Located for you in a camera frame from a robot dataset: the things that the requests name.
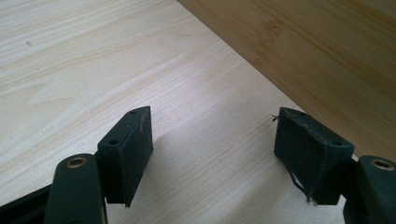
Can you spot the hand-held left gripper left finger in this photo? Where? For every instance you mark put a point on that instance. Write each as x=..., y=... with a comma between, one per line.
x=126, y=155

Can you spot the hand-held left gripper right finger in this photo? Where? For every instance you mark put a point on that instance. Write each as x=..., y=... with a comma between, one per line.
x=306, y=155

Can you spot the bamboo box with window lid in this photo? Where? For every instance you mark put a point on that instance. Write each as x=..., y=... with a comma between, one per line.
x=311, y=46

